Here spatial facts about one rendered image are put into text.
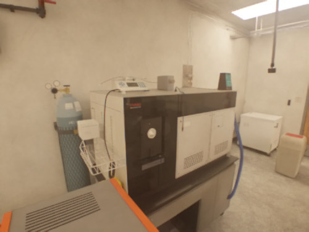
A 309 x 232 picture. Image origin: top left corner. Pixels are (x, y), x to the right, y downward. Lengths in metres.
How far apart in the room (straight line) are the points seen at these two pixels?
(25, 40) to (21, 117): 0.73
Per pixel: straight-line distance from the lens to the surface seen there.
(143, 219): 0.52
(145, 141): 0.96
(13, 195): 2.24
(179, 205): 1.33
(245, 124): 4.07
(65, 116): 1.55
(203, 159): 1.45
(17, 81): 1.90
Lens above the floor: 1.51
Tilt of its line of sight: 12 degrees down
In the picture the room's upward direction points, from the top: straight up
